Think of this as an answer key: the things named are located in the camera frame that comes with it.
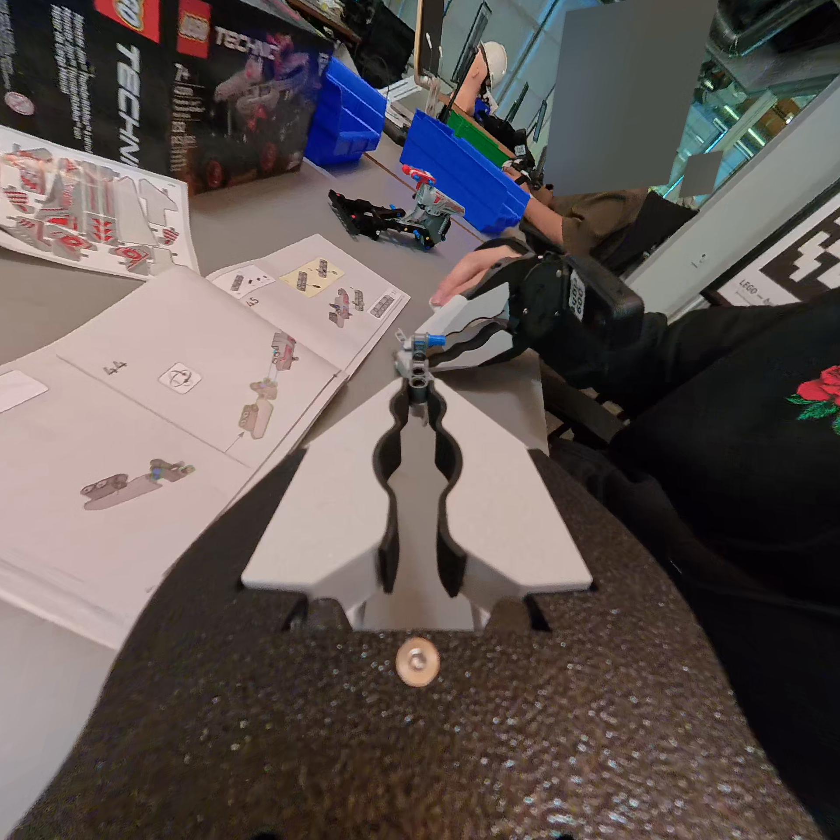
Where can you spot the open instruction booklet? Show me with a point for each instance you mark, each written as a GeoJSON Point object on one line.
{"type": "Point", "coordinates": [164, 426]}

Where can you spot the mannequin head with white cap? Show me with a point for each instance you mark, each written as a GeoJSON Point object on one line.
{"type": "Point", "coordinates": [492, 62]}

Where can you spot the small grey brick assembly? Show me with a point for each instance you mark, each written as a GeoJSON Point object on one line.
{"type": "Point", "coordinates": [415, 367]}

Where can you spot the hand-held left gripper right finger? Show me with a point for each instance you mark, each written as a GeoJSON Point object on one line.
{"type": "Point", "coordinates": [512, 518]}

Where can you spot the grey desk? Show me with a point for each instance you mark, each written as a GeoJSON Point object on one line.
{"type": "Point", "coordinates": [262, 210]}

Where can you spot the black brick chassis assembly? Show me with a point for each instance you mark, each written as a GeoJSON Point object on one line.
{"type": "Point", "coordinates": [367, 213]}

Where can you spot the red grey sticker sheet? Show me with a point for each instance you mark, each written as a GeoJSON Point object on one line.
{"type": "Point", "coordinates": [98, 203]}

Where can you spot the person's torso in black sweater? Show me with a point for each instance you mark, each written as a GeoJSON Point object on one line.
{"type": "Point", "coordinates": [754, 525]}

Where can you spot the black toy box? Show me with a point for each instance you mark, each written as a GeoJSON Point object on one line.
{"type": "Point", "coordinates": [197, 98]}

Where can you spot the blue plastic bin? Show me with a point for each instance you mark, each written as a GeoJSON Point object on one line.
{"type": "Point", "coordinates": [348, 111]}
{"type": "Point", "coordinates": [459, 170]}

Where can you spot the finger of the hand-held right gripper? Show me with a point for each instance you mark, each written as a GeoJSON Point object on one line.
{"type": "Point", "coordinates": [459, 310]}
{"type": "Point", "coordinates": [485, 354]}

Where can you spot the person's right forearm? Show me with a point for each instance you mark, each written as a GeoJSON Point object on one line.
{"type": "Point", "coordinates": [709, 348]}

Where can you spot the dark panel with wooden edge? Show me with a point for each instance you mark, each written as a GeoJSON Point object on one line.
{"type": "Point", "coordinates": [433, 33]}

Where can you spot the black white marker poster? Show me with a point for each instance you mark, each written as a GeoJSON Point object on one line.
{"type": "Point", "coordinates": [800, 256]}

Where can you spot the green plastic bin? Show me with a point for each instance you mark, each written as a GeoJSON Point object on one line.
{"type": "Point", "coordinates": [482, 134]}

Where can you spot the person's right hand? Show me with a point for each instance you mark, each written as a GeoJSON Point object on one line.
{"type": "Point", "coordinates": [469, 272]}

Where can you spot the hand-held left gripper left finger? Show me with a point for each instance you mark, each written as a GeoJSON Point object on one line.
{"type": "Point", "coordinates": [321, 518]}

